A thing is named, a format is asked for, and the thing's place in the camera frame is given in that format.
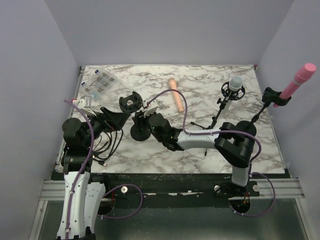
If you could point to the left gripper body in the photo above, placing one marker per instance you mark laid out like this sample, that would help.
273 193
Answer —
98 124

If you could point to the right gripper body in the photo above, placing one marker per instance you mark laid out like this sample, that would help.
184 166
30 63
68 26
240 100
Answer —
142 122

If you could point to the black shock mount desk stand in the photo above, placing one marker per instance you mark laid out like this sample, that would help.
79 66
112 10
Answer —
132 104

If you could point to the beige microphone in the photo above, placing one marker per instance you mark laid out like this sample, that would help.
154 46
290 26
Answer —
173 85

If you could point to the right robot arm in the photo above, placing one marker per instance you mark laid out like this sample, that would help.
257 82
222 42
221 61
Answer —
235 146

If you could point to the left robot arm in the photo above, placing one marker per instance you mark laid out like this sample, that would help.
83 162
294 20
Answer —
83 195

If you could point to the silver white microphone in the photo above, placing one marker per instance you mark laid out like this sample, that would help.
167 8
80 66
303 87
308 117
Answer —
235 84

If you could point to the black clip round base stand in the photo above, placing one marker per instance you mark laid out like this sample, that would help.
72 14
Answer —
269 97

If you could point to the pink microphone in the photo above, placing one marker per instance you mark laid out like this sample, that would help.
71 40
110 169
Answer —
304 74

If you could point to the clear plastic parts box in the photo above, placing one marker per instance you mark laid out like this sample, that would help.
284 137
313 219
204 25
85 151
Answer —
98 84

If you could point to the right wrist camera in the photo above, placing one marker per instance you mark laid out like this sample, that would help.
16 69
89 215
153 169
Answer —
149 108

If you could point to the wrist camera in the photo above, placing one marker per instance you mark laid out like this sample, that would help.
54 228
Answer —
84 104
149 108

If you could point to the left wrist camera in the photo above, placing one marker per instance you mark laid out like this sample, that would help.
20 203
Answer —
84 104

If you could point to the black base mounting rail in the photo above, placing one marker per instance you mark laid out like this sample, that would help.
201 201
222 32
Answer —
130 190

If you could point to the black tripod shock mount stand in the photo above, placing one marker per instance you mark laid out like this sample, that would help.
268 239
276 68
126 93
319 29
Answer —
224 104

